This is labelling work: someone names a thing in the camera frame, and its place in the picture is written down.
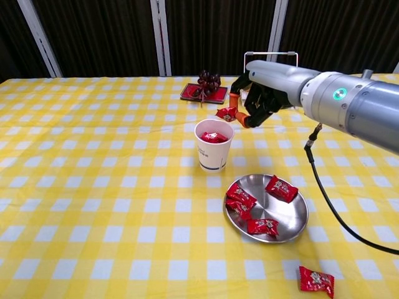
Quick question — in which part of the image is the white wire rack stand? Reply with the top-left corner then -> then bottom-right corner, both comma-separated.
240,51 -> 299,101

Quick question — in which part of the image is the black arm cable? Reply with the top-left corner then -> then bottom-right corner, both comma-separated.
304,123 -> 399,255

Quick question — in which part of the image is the white paper cup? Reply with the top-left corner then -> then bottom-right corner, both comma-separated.
194,118 -> 235,173

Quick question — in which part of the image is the red rectangular tray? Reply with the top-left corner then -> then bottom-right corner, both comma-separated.
180,82 -> 229,105

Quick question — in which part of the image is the round steel plate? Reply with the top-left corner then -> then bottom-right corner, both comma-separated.
223,173 -> 309,244

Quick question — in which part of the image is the dark red grape bunch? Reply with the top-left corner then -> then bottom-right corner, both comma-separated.
193,69 -> 222,108

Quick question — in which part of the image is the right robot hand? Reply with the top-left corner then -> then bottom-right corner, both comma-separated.
229,60 -> 322,129

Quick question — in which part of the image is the red candy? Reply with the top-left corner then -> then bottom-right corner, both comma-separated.
215,106 -> 238,122
298,265 -> 335,299
264,174 -> 299,204
246,217 -> 280,238
200,131 -> 229,145
224,199 -> 254,221
226,183 -> 258,209

